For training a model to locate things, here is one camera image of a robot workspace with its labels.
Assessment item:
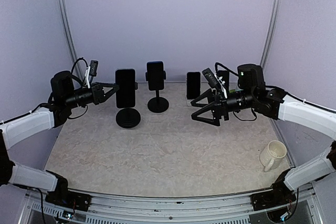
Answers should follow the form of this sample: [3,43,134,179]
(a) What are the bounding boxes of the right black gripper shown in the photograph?
[192,87,256,125]

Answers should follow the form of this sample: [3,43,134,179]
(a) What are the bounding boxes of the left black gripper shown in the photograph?
[64,81,118,108]

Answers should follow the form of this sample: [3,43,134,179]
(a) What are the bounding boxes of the teal phone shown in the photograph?
[115,69,135,109]

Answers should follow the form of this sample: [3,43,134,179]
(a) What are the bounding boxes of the white folding phone stand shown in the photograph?
[186,99,193,106]

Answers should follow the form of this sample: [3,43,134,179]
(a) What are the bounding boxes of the black round-base stand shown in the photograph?
[115,82,142,130]
[145,61,169,113]

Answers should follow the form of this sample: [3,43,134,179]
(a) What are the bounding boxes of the blue phone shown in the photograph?
[145,61,165,91]

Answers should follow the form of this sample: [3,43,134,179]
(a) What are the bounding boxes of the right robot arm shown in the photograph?
[191,63,335,205]

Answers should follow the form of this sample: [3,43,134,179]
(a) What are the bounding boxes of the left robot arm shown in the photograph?
[1,71,119,206]

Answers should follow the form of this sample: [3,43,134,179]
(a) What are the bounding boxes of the cream ceramic mug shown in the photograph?
[259,141,287,172]

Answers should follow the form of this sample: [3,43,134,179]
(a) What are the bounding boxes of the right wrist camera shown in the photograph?
[202,68,228,99]

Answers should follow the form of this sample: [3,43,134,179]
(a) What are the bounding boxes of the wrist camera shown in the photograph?
[83,60,98,88]
[202,68,228,99]

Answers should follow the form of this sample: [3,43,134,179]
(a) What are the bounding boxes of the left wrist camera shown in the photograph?
[83,60,98,88]

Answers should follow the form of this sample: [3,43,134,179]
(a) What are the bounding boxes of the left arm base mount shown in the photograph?
[45,170,91,212]

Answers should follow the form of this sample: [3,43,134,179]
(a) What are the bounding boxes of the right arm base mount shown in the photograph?
[250,169,297,211]

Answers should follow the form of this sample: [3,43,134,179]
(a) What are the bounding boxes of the left aluminium frame post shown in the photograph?
[57,0,77,63]

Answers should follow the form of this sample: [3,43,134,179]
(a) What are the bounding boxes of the aluminium frame post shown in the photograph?
[57,0,77,63]
[260,0,281,69]

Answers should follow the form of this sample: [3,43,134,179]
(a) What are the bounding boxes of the right aluminium frame post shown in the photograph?
[260,0,281,69]

